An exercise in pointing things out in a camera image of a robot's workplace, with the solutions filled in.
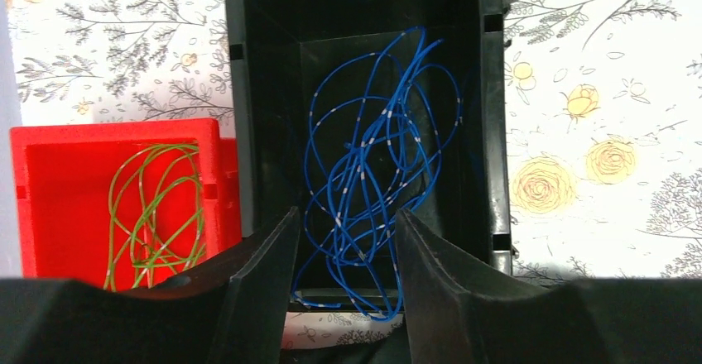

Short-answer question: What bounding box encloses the floral table mat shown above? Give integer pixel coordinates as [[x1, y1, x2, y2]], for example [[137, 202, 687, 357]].
[[2, 0, 702, 352]]

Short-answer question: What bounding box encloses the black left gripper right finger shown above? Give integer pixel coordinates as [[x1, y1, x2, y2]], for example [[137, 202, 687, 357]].
[[395, 210, 701, 363]]

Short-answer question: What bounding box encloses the black plastic box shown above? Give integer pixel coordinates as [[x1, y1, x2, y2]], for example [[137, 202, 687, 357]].
[[225, 0, 517, 312]]

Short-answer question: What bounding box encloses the red plastic box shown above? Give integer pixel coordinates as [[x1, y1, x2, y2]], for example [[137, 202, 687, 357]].
[[10, 118, 242, 291]]

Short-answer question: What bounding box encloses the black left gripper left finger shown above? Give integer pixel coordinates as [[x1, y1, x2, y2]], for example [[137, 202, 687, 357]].
[[1, 208, 300, 363]]

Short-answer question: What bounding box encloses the green cable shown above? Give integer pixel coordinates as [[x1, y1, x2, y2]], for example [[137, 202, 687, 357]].
[[103, 141, 207, 292]]

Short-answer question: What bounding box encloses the blue cable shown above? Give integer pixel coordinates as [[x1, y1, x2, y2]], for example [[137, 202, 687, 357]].
[[291, 26, 464, 323]]

